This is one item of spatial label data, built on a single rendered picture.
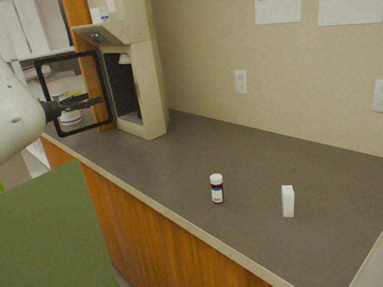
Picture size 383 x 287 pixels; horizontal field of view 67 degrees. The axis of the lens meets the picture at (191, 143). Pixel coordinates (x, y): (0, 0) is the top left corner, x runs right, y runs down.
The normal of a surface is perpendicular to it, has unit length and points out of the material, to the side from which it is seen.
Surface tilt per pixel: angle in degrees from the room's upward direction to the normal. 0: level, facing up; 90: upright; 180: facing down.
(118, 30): 90
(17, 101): 51
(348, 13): 90
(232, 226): 0
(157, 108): 90
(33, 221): 90
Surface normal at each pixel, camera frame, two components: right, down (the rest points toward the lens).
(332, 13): -0.72, 0.36
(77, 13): 0.68, 0.23
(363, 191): -0.12, -0.90
